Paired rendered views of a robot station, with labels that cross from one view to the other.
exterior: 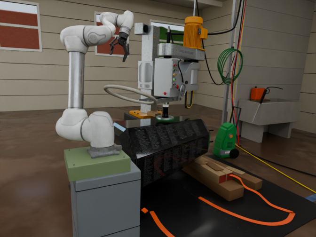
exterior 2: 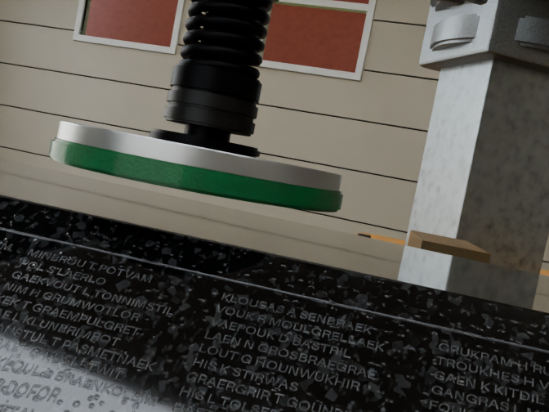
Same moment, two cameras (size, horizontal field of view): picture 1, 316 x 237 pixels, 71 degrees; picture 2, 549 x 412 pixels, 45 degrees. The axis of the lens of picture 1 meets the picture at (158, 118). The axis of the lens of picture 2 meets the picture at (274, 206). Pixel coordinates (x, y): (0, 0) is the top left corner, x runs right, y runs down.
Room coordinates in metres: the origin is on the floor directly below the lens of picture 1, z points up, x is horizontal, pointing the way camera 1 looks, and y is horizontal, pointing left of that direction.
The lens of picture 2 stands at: (2.26, -0.48, 0.90)
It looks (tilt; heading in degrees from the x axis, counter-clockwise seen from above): 3 degrees down; 45
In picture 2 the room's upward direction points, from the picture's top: 11 degrees clockwise
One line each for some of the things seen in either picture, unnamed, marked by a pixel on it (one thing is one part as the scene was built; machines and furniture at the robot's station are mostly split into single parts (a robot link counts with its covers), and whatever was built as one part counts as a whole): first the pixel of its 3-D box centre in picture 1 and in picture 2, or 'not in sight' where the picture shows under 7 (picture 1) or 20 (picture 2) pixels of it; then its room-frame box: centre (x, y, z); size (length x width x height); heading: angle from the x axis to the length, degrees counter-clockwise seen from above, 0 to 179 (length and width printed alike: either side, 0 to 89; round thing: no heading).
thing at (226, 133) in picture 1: (226, 131); not in sight; (3.73, -1.20, 0.43); 0.35 x 0.35 x 0.87; 15
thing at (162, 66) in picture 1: (169, 78); not in sight; (2.64, -0.12, 1.34); 0.36 x 0.22 x 0.45; 149
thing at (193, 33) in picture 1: (193, 34); not in sight; (3.13, -0.44, 1.92); 0.31 x 0.28 x 0.40; 59
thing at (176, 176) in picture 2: (165, 117); (202, 161); (2.57, -0.08, 0.89); 0.22 x 0.22 x 0.04
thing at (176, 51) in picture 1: (181, 54); not in sight; (2.87, -0.26, 1.63); 0.96 x 0.25 x 0.17; 149
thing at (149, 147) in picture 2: (165, 117); (203, 156); (2.57, -0.08, 0.89); 0.21 x 0.21 x 0.01
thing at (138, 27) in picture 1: (141, 28); not in sight; (3.38, 0.28, 2.00); 0.20 x 0.18 x 0.15; 30
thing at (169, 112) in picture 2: not in sight; (209, 120); (2.57, -0.08, 0.92); 0.07 x 0.07 x 0.01
